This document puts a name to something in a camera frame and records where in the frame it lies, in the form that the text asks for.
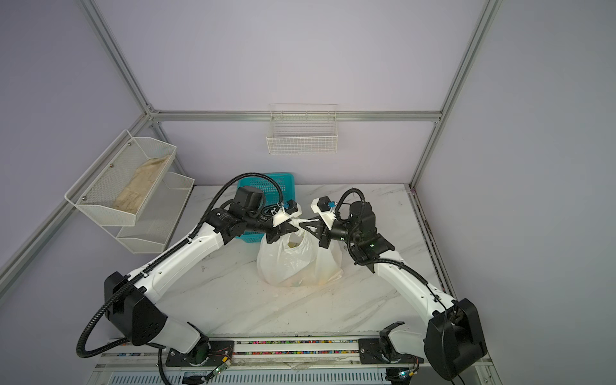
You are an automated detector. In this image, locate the white lemon print plastic bag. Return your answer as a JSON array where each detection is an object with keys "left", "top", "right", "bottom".
[{"left": 257, "top": 218, "right": 343, "bottom": 287}]

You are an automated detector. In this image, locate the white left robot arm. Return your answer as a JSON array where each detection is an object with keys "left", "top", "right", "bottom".
[{"left": 105, "top": 186, "right": 302, "bottom": 355}]

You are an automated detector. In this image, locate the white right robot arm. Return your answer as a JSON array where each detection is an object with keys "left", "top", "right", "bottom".
[{"left": 301, "top": 197, "right": 488, "bottom": 380}]

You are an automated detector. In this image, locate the teal plastic fruit basket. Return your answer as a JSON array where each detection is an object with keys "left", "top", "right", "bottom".
[{"left": 237, "top": 173, "right": 296, "bottom": 243}]

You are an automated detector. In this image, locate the white mesh lower shelf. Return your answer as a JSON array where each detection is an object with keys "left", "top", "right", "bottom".
[{"left": 115, "top": 172, "right": 194, "bottom": 254}]

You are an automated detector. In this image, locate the white mesh shelf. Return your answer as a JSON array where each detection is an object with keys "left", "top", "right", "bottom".
[
  {"left": 115, "top": 172, "right": 194, "bottom": 254},
  {"left": 64, "top": 130, "right": 176, "bottom": 227}
]

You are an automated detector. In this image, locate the beige cloth in shelf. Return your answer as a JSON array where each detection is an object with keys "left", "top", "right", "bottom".
[{"left": 112, "top": 156, "right": 169, "bottom": 214}]

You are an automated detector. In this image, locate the white mesh upper shelf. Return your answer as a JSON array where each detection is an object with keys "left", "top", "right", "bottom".
[{"left": 64, "top": 130, "right": 176, "bottom": 227}]

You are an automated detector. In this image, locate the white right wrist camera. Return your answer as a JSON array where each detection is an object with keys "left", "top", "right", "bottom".
[{"left": 311, "top": 197, "right": 336, "bottom": 230}]

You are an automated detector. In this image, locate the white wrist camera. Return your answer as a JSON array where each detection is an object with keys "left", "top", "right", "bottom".
[
  {"left": 311, "top": 197, "right": 336, "bottom": 230},
  {"left": 272, "top": 200, "right": 302, "bottom": 227}
]

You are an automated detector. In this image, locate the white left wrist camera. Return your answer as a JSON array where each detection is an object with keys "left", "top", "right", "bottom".
[{"left": 272, "top": 200, "right": 302, "bottom": 227}]

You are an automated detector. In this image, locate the white wire wall basket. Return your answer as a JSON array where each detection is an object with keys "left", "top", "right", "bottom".
[{"left": 266, "top": 104, "right": 338, "bottom": 156}]

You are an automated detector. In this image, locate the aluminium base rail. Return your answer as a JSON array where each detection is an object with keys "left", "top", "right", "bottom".
[{"left": 88, "top": 335, "right": 501, "bottom": 385}]

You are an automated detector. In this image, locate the black left corrugated cable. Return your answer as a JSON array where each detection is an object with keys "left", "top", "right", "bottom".
[{"left": 75, "top": 172, "right": 286, "bottom": 359}]

